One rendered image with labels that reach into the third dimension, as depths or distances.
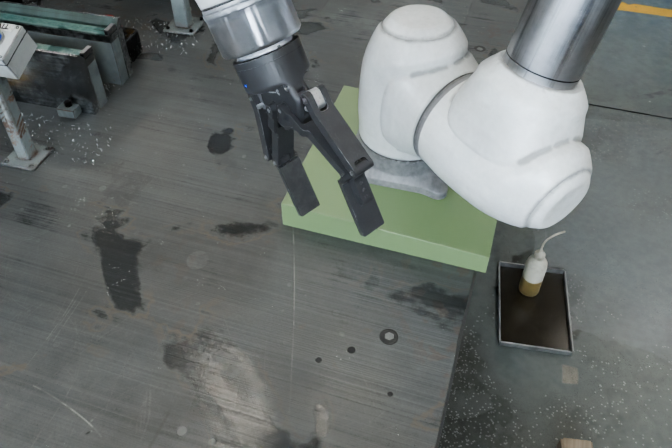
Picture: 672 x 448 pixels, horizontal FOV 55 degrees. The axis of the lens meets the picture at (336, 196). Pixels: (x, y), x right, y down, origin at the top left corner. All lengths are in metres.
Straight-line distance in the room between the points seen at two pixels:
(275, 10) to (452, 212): 0.52
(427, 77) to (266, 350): 0.44
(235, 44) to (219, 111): 0.69
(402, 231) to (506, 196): 0.22
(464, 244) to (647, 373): 1.10
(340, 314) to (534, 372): 1.04
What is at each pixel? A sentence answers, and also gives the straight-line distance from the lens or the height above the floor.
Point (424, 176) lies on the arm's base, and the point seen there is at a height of 0.87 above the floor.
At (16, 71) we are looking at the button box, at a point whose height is 1.02.
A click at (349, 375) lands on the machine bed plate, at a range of 0.90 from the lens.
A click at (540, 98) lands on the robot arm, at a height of 1.12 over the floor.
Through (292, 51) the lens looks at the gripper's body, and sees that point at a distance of 0.67.
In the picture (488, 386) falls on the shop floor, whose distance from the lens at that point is 1.87.
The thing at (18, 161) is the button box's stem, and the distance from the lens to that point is 1.32.
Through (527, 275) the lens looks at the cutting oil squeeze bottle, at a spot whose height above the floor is 0.09.
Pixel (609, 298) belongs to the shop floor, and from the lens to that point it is 2.15.
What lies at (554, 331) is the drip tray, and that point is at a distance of 2.01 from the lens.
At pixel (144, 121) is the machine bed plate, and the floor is 0.80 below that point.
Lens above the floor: 1.58
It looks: 43 degrees down
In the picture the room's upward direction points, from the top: straight up
